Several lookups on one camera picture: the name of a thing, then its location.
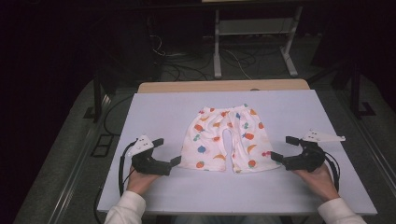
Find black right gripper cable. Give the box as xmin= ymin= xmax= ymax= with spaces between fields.
xmin=323 ymin=151 xmax=342 ymax=191

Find tangle of black floor cables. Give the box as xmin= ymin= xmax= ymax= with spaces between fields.
xmin=148 ymin=33 xmax=217 ymax=82

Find black rectangular floor frame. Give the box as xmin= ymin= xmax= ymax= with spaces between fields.
xmin=90 ymin=133 xmax=115 ymax=159

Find white fruit print shorts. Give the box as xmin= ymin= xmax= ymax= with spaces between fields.
xmin=179 ymin=104 xmax=282 ymax=175

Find black metal stand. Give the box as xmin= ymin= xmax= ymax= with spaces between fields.
xmin=349 ymin=60 xmax=376 ymax=119
xmin=82 ymin=73 xmax=108 ymax=123

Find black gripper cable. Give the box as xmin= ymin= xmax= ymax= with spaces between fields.
xmin=118 ymin=140 xmax=138 ymax=198
xmin=323 ymin=151 xmax=342 ymax=191

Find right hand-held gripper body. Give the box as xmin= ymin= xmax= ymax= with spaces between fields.
xmin=282 ymin=129 xmax=347 ymax=174

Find black floor cable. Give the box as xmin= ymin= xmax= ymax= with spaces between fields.
xmin=103 ymin=93 xmax=135 ymax=137

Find white floor cable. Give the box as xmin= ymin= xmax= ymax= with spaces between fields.
xmin=223 ymin=48 xmax=254 ymax=81

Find white metal desk frame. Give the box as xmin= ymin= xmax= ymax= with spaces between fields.
xmin=212 ymin=4 xmax=304 ymax=79

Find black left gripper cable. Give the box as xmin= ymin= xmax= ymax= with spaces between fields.
xmin=118 ymin=140 xmax=138 ymax=198

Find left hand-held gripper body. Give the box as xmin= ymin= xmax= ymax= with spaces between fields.
xmin=126 ymin=134 xmax=173 ymax=176

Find person's left hand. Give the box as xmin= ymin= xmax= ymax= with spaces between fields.
xmin=126 ymin=165 xmax=162 ymax=197

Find person's right hand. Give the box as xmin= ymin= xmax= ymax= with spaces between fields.
xmin=291 ymin=162 xmax=341 ymax=203

